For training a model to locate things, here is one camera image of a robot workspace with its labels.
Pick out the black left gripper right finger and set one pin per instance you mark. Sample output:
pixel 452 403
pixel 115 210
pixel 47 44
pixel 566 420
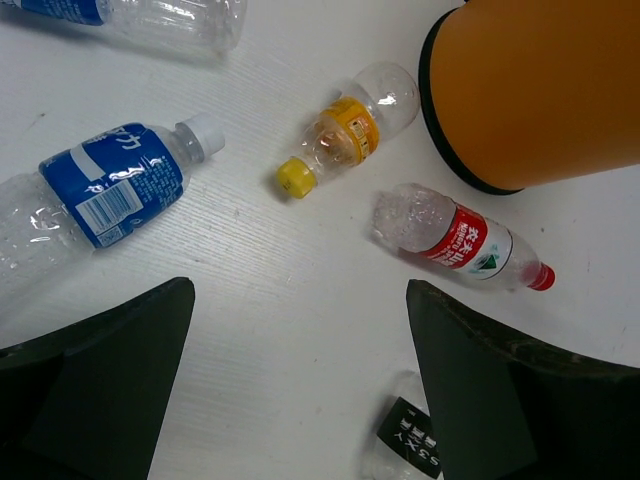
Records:
pixel 506 405

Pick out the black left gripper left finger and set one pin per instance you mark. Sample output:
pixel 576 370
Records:
pixel 88 401

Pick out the black label small bottle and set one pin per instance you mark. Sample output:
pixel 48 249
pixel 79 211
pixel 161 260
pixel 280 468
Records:
pixel 401 443

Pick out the red label water bottle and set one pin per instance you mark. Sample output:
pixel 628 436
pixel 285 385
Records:
pixel 415 220

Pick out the orange cylindrical bin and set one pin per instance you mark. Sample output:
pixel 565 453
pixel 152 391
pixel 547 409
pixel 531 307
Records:
pixel 517 94

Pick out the large blue label bottle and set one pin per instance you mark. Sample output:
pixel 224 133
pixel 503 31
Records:
pixel 96 194

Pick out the yellow cap small bottle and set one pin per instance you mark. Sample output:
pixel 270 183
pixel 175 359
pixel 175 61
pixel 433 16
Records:
pixel 374 107

